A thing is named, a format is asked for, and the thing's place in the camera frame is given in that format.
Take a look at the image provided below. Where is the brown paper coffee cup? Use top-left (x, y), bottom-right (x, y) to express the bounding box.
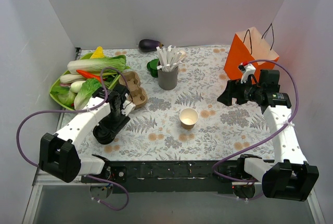
top-left (180, 108), bottom-right (199, 130)

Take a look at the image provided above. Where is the cardboard cup carrier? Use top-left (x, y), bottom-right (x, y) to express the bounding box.
top-left (123, 71), bottom-right (148, 109)

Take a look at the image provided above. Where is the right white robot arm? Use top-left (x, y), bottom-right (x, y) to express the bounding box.
top-left (217, 70), bottom-right (319, 201)

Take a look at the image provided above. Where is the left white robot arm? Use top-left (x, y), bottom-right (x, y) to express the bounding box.
top-left (39, 84), bottom-right (133, 183)

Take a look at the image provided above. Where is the green lettuce leaf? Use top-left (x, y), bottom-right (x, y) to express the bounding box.
top-left (74, 78), bottom-right (101, 110)

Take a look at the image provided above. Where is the orange paper bag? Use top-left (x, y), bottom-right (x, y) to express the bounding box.
top-left (224, 25), bottom-right (279, 80)

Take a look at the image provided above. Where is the floral table mat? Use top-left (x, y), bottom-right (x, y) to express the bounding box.
top-left (78, 46), bottom-right (274, 161)

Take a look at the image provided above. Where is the grey straw holder cup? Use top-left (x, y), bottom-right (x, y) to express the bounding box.
top-left (158, 67), bottom-right (178, 90)

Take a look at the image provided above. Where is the red chili pepper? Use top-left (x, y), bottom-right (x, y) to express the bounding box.
top-left (76, 70), bottom-right (104, 82)

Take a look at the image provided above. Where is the white radish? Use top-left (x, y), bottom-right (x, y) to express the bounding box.
top-left (60, 73), bottom-right (86, 84)

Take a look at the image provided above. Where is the napa cabbage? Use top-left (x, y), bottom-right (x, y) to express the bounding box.
top-left (67, 55), bottom-right (129, 74)

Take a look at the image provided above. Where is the green vegetable tray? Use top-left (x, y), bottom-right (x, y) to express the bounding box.
top-left (49, 53), bottom-right (120, 110)

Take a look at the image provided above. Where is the yellow corn cob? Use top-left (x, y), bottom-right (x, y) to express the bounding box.
top-left (90, 46), bottom-right (105, 59)

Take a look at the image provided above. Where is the green pepper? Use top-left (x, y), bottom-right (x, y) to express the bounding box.
top-left (147, 59), bottom-right (159, 78)

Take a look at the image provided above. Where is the purple eggplant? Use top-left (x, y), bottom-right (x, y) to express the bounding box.
top-left (138, 39), bottom-right (164, 53)

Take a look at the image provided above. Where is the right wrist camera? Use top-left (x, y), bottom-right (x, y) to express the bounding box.
top-left (238, 62), bottom-right (256, 83)

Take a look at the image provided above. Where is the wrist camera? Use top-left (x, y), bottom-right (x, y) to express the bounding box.
top-left (238, 62), bottom-right (256, 83)
top-left (121, 94), bottom-right (136, 116)

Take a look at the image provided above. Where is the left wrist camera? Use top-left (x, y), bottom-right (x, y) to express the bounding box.
top-left (121, 94), bottom-right (136, 116)

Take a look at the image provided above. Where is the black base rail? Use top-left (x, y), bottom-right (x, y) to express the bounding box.
top-left (80, 160), bottom-right (267, 195)

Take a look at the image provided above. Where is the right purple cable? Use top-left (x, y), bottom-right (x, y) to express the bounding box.
top-left (212, 59), bottom-right (299, 202)

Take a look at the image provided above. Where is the purple cable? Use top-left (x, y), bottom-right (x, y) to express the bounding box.
top-left (16, 67), bottom-right (130, 211)
top-left (212, 59), bottom-right (299, 202)

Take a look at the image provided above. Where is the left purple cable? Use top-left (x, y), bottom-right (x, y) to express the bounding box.
top-left (16, 67), bottom-right (130, 211)

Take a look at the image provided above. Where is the aluminium frame rail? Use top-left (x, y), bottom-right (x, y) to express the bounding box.
top-left (33, 163), bottom-right (313, 186)

